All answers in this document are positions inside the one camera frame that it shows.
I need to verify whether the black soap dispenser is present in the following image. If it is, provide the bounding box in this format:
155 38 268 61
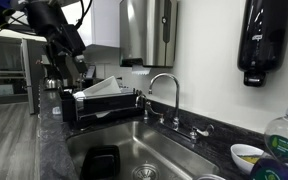
237 0 288 87

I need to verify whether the steel paper towel dispenser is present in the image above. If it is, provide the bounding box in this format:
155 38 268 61
119 0 178 68

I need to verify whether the white upper cabinet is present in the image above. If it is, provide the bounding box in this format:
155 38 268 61
49 0 122 57

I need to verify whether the black plastic tray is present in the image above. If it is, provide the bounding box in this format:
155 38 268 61
80 145 120 180

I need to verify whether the dark blue soap bottle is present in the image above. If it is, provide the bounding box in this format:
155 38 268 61
250 158 288 180

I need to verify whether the chrome gooseneck faucet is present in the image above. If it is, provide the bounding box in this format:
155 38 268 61
147 72 182 132

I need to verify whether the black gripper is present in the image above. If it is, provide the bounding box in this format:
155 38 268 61
45 24 87 79

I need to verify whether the black dish rack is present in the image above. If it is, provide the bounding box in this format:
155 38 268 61
59 92 144 129

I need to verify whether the white square plate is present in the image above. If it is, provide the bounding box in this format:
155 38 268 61
73 76 121 98

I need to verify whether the stainless steel sink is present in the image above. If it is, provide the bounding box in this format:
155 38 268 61
67 121 219 180

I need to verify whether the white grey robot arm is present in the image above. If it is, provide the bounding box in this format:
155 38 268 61
21 1 87 79

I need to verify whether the white bowl with sponge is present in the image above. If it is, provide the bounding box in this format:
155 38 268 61
230 144 263 175

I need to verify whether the steel kettle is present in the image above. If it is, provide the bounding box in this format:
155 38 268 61
44 78 62 89

